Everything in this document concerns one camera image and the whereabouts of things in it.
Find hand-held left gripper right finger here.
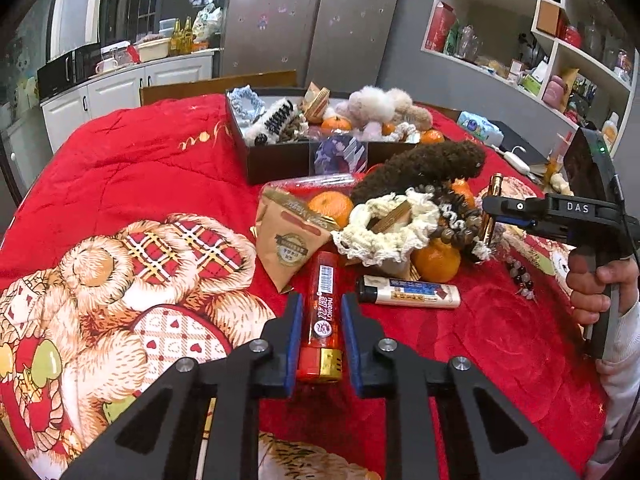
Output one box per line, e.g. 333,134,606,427
342,291,584,480

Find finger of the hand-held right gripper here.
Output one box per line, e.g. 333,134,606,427
496,215,572,237
481,194,549,218

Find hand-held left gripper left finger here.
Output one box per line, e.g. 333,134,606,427
60,292,306,480

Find gold lighter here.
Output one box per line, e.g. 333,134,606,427
479,173,504,247

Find large red lighter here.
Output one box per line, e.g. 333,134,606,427
295,251,346,385

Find black box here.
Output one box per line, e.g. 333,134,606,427
224,86,447,187

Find person's right forearm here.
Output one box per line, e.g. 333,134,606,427
584,300,640,480

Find person's right hand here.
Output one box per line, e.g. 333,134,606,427
569,251,640,329

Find white lighter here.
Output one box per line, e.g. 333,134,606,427
355,275,462,310

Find blue tissue pack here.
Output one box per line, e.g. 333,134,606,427
456,110,504,146

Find triangular brown paper packet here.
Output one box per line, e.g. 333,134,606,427
254,186,334,294

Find brown fuzzy hair claw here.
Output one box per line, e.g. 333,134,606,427
351,139,488,207

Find cream lace scrunchie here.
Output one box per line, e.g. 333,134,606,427
331,189,442,267

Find pink bag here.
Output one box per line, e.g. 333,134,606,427
541,74,567,111

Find white lace scrunchie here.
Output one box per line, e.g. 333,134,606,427
389,121,422,144

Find beige plush bear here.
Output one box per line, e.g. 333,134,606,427
389,88,434,132

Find clear plastic packet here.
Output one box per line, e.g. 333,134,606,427
261,173,362,197

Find pink fluffy plush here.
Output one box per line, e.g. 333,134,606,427
346,85,407,127

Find purple patterned scrunchie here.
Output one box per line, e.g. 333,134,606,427
311,133,369,177

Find white shelf unit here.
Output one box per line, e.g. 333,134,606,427
419,0,640,157

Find red box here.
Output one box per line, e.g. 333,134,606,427
424,1,458,54

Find brown knit scrunchie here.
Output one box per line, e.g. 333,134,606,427
277,114,309,144

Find white fuzzy hair claw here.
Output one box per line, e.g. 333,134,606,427
244,96,302,147

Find brown paper packets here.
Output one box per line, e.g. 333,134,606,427
299,81,334,124

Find red printed blanket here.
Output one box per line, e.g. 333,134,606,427
0,92,608,480

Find blue scrunchie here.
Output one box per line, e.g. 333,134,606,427
229,86,267,122

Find wooden chair back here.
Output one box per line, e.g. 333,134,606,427
139,69,298,108

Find silver refrigerator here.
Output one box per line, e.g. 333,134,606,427
219,0,407,87

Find white kitchen cabinet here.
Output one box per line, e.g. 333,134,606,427
39,49,222,154

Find beige basin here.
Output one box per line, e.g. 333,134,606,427
136,36,172,64

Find white plastic bag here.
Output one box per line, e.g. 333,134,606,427
192,3,224,44

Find black microwave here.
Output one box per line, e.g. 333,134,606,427
36,41,104,102

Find white charger with cable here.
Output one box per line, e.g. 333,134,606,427
491,144,537,174

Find small stone bead bracelet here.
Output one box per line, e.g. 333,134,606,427
504,254,539,302

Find wooden bead bracelet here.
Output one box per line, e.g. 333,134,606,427
414,184,482,257

